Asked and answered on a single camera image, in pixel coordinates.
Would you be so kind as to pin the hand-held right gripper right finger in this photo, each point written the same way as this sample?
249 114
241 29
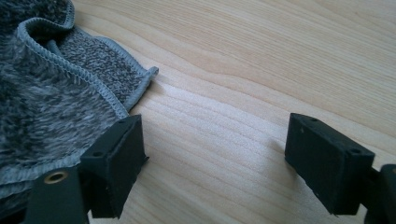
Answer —
327 168

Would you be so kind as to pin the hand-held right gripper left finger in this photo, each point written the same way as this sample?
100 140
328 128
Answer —
118 174

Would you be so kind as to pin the grey fluffy cloth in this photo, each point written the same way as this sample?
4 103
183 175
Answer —
46 109

